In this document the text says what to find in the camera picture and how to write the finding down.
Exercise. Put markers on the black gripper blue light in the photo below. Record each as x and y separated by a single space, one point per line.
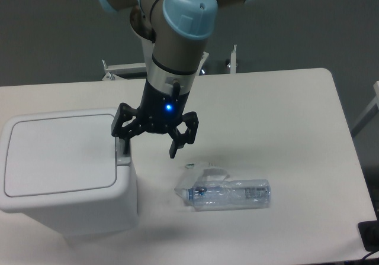
158 113

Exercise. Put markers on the white plastic trash can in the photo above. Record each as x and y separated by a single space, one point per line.
65 170

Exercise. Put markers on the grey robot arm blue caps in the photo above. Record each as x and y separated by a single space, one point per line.
178 31

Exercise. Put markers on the crumpled white paper wrapper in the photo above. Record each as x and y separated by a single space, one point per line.
198 173

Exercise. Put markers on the crushed clear plastic bottle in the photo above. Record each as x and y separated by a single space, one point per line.
227 195

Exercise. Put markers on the black device at table edge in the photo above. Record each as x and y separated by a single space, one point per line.
369 234

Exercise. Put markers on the white metal mounting frame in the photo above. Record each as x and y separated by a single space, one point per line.
139 70

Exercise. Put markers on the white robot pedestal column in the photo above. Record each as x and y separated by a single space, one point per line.
146 55

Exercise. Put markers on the white frame at right edge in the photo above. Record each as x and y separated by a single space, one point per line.
368 113

